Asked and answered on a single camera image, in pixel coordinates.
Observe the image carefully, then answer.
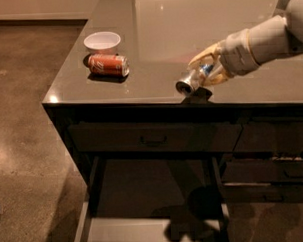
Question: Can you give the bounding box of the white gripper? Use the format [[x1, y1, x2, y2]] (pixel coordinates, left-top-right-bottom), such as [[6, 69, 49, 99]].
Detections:
[[187, 29, 259, 87]]

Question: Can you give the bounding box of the silver blue redbull can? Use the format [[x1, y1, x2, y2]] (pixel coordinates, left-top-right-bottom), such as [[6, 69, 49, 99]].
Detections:
[[176, 64, 213, 96]]

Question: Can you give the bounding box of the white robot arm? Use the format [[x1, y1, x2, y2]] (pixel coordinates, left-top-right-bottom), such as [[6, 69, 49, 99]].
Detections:
[[188, 0, 303, 86]]

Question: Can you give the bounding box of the dark drawer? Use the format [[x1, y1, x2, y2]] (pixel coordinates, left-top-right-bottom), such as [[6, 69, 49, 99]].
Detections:
[[68, 122, 242, 153], [222, 159, 303, 184], [234, 121, 303, 154]]

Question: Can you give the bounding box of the dark right top drawer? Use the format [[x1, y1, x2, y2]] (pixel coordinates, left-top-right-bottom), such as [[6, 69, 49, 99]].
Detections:
[[234, 121, 303, 154]]

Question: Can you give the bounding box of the orange soda can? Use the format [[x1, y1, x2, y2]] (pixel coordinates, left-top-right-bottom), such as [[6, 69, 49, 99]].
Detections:
[[88, 54, 129, 78]]

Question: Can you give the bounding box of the dark right middle drawer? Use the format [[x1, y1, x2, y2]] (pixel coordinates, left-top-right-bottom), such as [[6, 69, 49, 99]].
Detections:
[[222, 159, 303, 184]]

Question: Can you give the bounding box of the dark counter cabinet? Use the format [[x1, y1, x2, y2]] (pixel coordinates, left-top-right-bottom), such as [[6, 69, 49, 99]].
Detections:
[[43, 0, 303, 242]]

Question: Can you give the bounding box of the open middle drawer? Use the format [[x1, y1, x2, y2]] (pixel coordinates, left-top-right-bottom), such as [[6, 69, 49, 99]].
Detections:
[[74, 156, 230, 242]]

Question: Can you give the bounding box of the white plastic bowl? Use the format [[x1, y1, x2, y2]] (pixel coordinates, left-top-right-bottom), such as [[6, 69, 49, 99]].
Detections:
[[83, 31, 121, 55]]

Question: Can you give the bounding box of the black drawer handle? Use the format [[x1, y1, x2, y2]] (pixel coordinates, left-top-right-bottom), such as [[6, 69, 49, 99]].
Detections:
[[140, 136, 168, 147]]

